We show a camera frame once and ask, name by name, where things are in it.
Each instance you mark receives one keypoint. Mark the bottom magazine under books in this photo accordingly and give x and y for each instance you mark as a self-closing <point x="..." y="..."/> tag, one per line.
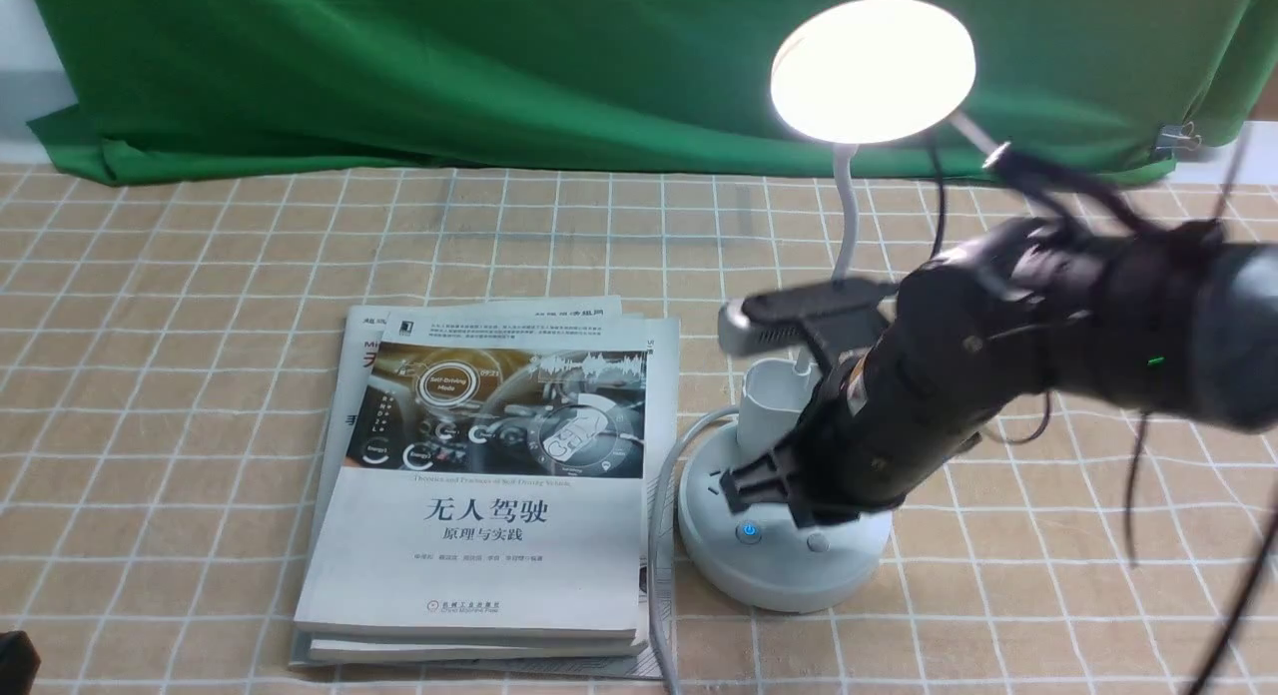
<point x="671" y="395"/>

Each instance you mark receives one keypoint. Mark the green backdrop cloth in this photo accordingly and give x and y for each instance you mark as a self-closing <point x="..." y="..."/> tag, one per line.
<point x="184" y="90"/>

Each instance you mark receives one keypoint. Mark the top book self-driving cover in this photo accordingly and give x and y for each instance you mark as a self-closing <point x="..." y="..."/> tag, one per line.
<point x="479" y="535"/>

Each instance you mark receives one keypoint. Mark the white desk lamp with base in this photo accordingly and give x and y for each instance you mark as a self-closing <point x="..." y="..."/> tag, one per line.
<point x="860" y="73"/>

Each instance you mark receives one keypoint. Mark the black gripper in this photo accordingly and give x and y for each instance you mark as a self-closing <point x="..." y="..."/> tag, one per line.
<point x="865" y="444"/>

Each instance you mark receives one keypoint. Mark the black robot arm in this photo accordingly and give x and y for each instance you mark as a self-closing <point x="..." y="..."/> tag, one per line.
<point x="1171" y="321"/>

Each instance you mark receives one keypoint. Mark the black object at corner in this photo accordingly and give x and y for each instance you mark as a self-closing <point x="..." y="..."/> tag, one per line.
<point x="19" y="663"/>

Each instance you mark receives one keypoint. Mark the metal binder clip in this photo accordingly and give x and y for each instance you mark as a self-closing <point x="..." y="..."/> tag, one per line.
<point x="1174" y="140"/>

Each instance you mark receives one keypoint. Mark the beige checkered tablecloth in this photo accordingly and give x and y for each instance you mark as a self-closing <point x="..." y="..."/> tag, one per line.
<point x="168" y="354"/>

